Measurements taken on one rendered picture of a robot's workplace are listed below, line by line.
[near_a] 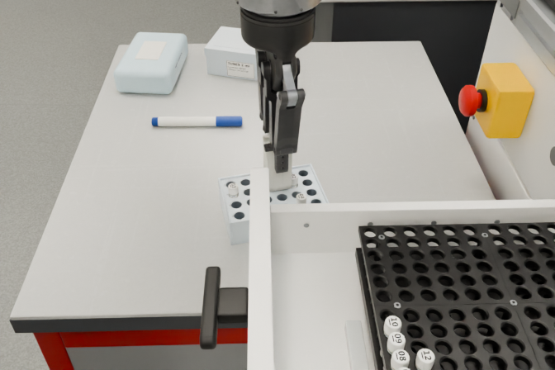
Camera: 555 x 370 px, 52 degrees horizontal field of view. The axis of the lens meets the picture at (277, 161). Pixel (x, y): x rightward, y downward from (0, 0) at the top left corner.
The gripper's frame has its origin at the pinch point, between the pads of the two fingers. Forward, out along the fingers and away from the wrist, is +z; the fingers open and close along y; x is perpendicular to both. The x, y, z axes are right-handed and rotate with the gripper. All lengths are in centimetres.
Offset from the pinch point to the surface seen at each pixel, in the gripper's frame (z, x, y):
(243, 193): 4.1, -4.4, 0.1
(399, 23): 9, 38, -49
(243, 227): 4.9, -5.4, 5.1
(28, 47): 83, -68, -211
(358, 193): 7.6, 11.1, -0.1
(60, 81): 83, -52, -176
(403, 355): -7.5, 1.2, 32.3
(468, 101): -4.7, 24.5, -0.2
